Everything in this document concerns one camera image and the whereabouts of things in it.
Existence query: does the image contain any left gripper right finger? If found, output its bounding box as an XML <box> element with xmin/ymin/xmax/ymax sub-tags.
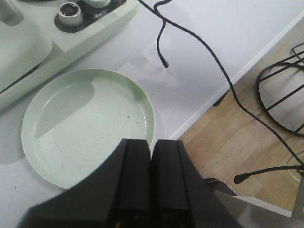
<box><xmin>151</xmin><ymin>140</ymin><xmax>241</xmax><ymax>228</ymax></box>

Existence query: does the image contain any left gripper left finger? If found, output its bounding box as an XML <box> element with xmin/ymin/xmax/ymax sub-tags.
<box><xmin>18</xmin><ymin>139</ymin><xmax>151</xmax><ymax>228</ymax></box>

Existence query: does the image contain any mint green breakfast maker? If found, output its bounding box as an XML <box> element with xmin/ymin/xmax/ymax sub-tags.
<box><xmin>0</xmin><ymin>0</ymin><xmax>139</xmax><ymax>109</ymax></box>

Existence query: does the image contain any mint green round plate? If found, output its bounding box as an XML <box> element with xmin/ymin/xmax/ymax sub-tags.
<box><xmin>21</xmin><ymin>68</ymin><xmax>155</xmax><ymax>189</ymax></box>

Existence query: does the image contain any black table leg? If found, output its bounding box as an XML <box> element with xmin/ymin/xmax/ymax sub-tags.
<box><xmin>213</xmin><ymin>94</ymin><xmax>227</xmax><ymax>106</ymax></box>

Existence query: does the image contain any left silver control knob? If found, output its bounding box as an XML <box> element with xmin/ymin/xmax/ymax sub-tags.
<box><xmin>57</xmin><ymin>2</ymin><xmax>84</xmax><ymax>29</ymax></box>

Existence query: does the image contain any black wire stool frame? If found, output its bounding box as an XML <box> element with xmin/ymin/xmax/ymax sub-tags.
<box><xmin>256</xmin><ymin>42</ymin><xmax>304</xmax><ymax>137</ymax></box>

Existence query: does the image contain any black cable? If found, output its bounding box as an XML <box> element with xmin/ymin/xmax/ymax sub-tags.
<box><xmin>137</xmin><ymin>0</ymin><xmax>304</xmax><ymax>166</ymax></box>

